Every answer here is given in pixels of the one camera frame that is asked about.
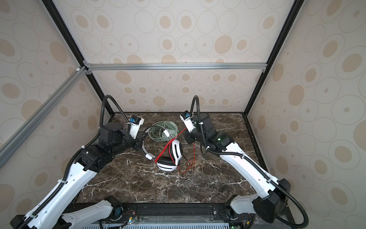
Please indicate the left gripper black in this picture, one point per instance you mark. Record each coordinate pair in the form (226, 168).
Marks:
(139, 139)

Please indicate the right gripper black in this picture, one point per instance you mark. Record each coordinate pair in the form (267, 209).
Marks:
(188, 138)

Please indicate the mint green headphones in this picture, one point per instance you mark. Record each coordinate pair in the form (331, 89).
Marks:
(162, 131)

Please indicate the white black headphones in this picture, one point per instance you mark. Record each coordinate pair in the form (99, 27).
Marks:
(168, 160)

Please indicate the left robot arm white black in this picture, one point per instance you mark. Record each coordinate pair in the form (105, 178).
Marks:
(111, 139)

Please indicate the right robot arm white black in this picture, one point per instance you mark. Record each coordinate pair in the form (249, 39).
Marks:
(271, 194)

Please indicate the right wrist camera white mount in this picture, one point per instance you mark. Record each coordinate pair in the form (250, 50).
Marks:
(187, 120)

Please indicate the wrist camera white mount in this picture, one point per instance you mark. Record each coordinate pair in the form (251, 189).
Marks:
(134, 125)
(187, 120)

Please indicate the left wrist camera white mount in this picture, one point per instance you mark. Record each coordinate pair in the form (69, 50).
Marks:
(134, 125)

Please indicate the aluminium rail back wall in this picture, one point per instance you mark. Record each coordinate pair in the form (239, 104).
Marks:
(179, 66)

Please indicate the aluminium rail wall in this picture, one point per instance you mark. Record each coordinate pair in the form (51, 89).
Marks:
(19, 137)
(179, 66)

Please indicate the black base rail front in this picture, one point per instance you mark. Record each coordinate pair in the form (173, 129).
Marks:
(165, 216)

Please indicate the aluminium rail left wall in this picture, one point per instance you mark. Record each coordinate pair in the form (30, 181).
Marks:
(19, 137)

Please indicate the black frame post left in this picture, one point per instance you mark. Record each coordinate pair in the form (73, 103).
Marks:
(72, 44)

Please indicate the black frame post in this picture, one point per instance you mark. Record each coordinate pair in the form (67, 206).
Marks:
(290, 19)
(72, 44)

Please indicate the black frame post right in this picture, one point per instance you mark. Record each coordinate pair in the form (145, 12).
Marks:
(290, 19)

